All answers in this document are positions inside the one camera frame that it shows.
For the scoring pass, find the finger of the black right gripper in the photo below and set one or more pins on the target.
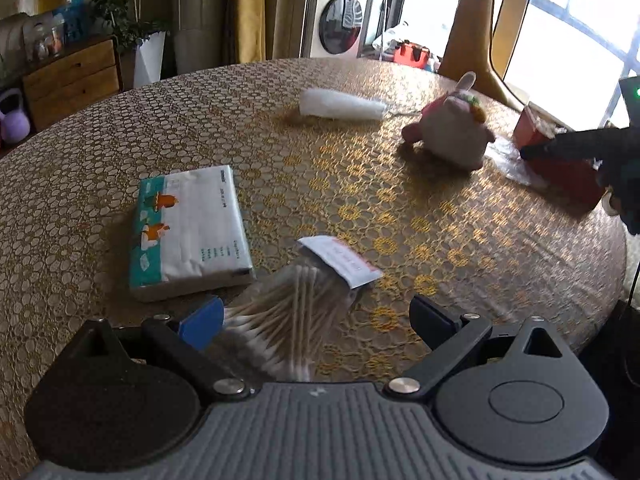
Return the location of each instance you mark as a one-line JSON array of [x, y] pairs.
[[605, 144]]

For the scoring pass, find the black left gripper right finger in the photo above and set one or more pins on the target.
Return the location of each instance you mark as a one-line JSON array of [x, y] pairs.
[[452, 341]]

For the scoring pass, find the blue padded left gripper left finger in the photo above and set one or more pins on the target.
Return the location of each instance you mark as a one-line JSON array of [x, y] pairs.
[[178, 345]]

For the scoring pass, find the bag of cotton swabs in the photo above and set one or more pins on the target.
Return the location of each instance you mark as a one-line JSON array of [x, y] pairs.
[[279, 323]]

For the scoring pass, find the white fluffy roll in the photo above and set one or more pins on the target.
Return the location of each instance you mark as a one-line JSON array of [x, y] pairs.
[[332, 104]]

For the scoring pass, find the red storage box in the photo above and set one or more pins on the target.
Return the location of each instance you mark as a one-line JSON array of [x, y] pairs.
[[576, 178]]

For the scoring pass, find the crinkled clear plastic bag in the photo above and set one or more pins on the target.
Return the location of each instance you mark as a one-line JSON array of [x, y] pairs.
[[506, 157]]

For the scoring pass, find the tissue pack with duck print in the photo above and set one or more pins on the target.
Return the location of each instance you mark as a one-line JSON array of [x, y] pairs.
[[189, 235]]

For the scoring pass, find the white bunny plush toy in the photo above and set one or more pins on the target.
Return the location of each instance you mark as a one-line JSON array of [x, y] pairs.
[[454, 127]]

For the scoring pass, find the yellow chair back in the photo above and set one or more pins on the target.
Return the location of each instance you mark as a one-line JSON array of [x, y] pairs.
[[482, 41]]

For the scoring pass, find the woven lace tablecloth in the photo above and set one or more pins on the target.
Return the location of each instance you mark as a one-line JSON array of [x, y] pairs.
[[477, 241]]

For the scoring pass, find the red basket on floor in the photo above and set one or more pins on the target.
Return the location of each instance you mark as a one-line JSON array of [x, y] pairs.
[[410, 54]]

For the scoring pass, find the white washing machine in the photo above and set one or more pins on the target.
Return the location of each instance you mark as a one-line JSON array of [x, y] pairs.
[[332, 28]]

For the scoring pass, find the purple kettlebell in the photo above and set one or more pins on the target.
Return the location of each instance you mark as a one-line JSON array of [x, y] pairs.
[[15, 126]]

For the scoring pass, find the wooden drawer cabinet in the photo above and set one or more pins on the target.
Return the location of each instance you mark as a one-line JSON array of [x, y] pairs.
[[83, 74]]

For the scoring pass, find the white tall planter pot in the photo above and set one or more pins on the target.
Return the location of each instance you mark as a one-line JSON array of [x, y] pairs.
[[149, 60]]

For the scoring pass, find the green leafy houseplant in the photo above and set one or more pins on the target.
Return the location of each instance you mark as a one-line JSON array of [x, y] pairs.
[[129, 32]]

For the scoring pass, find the yellow curtain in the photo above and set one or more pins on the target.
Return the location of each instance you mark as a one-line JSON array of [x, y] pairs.
[[250, 23]]

